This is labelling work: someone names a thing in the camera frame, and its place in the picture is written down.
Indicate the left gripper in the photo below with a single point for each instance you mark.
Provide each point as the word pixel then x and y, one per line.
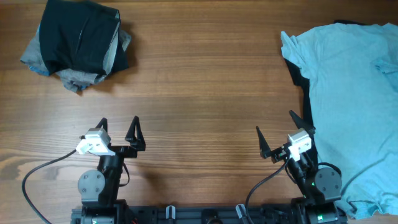
pixel 137 142

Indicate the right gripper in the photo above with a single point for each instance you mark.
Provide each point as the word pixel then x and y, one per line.
pixel 277 154

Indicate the light blue t-shirt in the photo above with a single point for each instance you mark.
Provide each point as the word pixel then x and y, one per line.
pixel 352 75

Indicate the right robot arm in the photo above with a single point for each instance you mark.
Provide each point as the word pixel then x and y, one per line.
pixel 319 183

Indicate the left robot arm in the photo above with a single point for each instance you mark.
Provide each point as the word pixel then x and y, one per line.
pixel 99 187

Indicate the black t-shirt under pile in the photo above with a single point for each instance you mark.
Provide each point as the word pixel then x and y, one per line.
pixel 299 80

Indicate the grey folded garment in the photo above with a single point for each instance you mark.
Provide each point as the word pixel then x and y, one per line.
pixel 75 80

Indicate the blue folded garment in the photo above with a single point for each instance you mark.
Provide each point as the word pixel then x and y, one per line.
pixel 40 71

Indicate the black folded garment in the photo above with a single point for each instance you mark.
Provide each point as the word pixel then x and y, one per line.
pixel 82 36

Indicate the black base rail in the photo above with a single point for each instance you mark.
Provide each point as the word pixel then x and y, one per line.
pixel 211 214

